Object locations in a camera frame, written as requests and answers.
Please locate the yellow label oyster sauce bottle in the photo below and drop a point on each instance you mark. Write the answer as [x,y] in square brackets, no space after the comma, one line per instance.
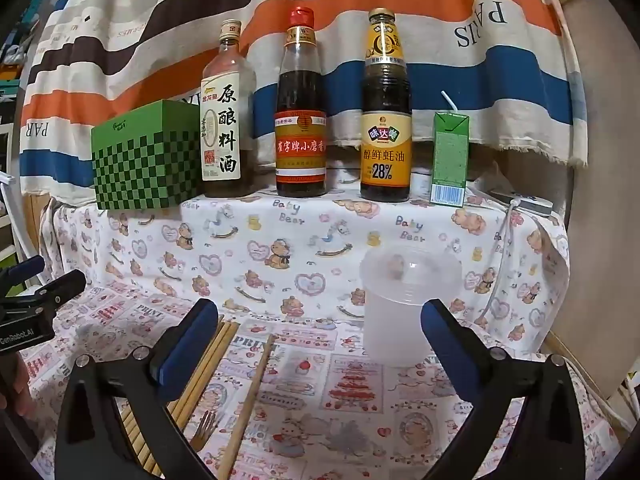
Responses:
[385,160]

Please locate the white drinking straw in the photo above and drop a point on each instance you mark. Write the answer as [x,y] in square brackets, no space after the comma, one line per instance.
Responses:
[448,100]

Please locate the pile of bamboo chopsticks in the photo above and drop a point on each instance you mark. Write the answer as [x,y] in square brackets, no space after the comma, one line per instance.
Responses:
[217,350]

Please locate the wooden slatted frame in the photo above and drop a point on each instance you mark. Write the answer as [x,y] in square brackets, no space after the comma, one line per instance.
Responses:
[35,215]

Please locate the strawberry printed cloth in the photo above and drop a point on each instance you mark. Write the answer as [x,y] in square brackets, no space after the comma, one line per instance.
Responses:
[350,410]

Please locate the golden fork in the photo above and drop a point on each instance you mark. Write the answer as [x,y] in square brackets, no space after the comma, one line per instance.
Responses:
[204,432]

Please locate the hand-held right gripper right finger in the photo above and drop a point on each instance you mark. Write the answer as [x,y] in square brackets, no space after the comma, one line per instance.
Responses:
[440,340]

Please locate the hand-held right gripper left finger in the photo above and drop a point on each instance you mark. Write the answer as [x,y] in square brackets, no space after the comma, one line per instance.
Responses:
[185,355]

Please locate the translucent plastic cup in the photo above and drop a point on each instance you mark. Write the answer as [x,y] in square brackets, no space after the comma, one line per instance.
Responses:
[395,330]

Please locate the white label cooking wine bottle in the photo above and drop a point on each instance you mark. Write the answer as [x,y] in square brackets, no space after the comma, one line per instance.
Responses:
[222,125]

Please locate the red cap sesame oil bottle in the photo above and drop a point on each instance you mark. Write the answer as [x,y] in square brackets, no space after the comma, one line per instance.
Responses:
[300,100]

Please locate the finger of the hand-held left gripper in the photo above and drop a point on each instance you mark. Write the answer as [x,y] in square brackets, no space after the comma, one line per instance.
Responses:
[25,270]
[62,287]

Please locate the brown wooden board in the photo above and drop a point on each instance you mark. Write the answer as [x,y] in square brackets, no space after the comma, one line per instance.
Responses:
[600,210]

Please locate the thick wooden stick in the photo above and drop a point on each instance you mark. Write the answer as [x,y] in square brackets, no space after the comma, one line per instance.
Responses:
[252,390]

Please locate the striped cloth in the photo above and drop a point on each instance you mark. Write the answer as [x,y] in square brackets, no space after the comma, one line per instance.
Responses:
[150,35]

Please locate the green checkered box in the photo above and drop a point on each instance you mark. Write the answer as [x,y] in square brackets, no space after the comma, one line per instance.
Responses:
[145,170]

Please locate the green drink carton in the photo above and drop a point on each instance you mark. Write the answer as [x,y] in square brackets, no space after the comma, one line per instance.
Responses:
[450,160]

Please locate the person's left hand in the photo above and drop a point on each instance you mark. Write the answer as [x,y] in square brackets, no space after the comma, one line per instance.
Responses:
[17,390]

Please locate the bear printed cloth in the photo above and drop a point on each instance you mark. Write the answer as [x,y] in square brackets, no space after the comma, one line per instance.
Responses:
[300,240]

